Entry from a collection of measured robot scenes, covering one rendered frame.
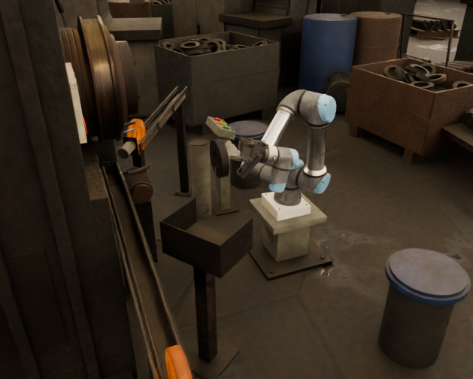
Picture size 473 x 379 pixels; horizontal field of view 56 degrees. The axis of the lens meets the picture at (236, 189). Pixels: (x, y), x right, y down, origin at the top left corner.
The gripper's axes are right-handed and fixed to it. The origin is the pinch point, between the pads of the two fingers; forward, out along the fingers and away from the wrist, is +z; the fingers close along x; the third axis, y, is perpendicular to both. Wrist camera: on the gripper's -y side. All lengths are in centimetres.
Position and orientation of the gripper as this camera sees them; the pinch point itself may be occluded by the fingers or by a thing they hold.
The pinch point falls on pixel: (219, 153)
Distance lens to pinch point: 178.0
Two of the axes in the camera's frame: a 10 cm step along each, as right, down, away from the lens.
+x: 3.6, 4.7, -8.0
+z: -8.9, -0.7, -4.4
